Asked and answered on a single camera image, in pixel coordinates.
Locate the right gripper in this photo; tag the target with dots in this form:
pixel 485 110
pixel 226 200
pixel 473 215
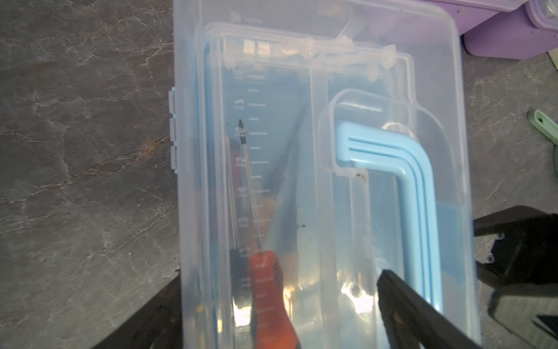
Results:
pixel 522 272

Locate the orange screwdriver in middle lid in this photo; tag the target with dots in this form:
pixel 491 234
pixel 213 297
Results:
pixel 271 326

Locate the blue toolbox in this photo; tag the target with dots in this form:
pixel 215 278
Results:
pixel 355 126

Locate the purple toolbox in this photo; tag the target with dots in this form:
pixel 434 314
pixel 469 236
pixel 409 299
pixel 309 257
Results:
pixel 522 34
pixel 468 14

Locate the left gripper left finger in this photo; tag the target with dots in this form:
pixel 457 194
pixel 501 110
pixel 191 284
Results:
pixel 158 324

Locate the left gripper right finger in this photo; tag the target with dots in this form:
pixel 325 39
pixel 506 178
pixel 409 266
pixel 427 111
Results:
pixel 411 322

